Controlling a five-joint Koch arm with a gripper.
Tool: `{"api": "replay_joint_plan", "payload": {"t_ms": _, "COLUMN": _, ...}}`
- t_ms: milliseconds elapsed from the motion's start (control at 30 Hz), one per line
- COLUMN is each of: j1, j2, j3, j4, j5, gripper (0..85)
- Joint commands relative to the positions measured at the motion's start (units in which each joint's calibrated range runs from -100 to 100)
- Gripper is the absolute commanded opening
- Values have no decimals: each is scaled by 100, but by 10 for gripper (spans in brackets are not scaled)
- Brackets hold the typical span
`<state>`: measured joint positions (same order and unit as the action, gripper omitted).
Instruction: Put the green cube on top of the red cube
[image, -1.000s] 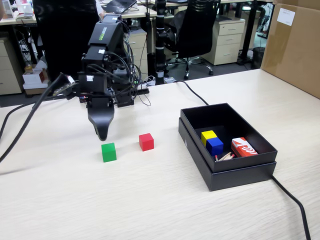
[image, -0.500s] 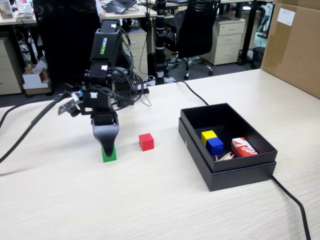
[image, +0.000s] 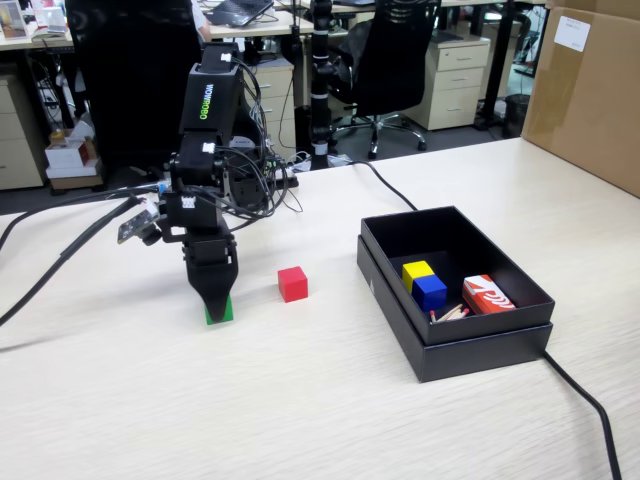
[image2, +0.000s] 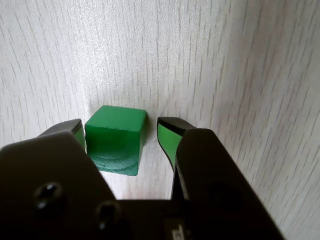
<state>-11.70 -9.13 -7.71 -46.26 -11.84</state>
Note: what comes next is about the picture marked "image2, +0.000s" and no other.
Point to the green wooden cube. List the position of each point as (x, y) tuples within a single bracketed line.
[(113, 140)]

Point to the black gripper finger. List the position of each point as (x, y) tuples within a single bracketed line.
[(47, 175), (212, 175)]

